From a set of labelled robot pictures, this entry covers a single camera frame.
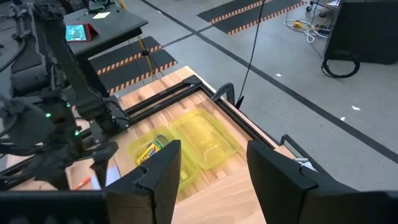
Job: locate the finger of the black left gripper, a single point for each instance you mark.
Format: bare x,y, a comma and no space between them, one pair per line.
104,155

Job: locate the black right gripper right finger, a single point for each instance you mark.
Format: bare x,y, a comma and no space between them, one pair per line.
280,186

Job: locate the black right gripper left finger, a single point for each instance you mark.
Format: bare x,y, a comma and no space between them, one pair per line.
155,174

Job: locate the green crayon box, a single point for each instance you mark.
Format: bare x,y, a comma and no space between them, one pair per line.
147,154

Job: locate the orange marker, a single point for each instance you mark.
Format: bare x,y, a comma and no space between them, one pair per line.
83,183

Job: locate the yellow translucent plastic box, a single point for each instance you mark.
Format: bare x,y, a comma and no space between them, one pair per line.
189,168

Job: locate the yellow translucent box lid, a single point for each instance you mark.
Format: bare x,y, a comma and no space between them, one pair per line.
205,140

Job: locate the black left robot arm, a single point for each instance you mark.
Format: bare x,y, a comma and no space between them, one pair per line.
77,77

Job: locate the white blue paper pad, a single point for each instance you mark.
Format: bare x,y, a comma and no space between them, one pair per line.
112,175

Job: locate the black hazard-striped floor mat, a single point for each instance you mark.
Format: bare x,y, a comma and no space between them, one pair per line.
224,11
130,73
124,54
280,7

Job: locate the tablet in red case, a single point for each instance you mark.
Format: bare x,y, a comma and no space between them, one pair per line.
76,32

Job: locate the black desk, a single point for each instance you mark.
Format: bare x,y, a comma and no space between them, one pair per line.
118,25

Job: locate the pale yellow paper note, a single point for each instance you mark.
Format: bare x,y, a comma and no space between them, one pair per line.
101,15

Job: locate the black cabinet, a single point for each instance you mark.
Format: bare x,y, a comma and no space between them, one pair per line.
363,31

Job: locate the black table edge bracket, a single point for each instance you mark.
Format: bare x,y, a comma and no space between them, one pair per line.
225,88
284,138

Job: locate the black aluminium table rail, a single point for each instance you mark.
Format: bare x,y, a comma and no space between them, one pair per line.
248,126
161,99

